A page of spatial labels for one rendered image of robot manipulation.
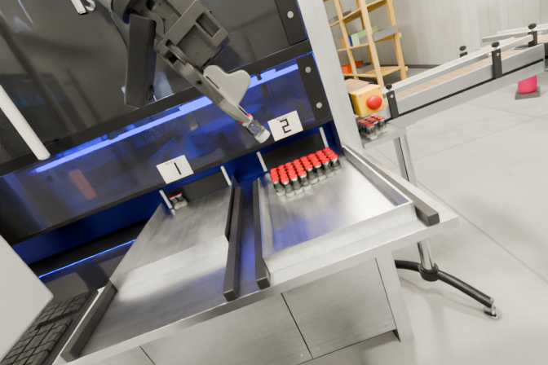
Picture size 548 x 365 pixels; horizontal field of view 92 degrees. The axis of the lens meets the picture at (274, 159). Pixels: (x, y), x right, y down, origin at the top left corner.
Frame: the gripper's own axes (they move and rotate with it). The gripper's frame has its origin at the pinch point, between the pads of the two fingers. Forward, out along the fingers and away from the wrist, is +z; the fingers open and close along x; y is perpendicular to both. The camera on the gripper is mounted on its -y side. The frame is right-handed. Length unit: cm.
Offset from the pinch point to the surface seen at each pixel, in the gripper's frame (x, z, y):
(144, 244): 22, 9, -45
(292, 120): 32.1, 15.3, 5.4
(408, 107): 42, 43, 36
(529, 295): 27, 136, 26
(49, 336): 8, 5, -67
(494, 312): 26, 128, 11
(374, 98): 28.2, 26.0, 25.2
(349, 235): -5.5, 25.5, -0.8
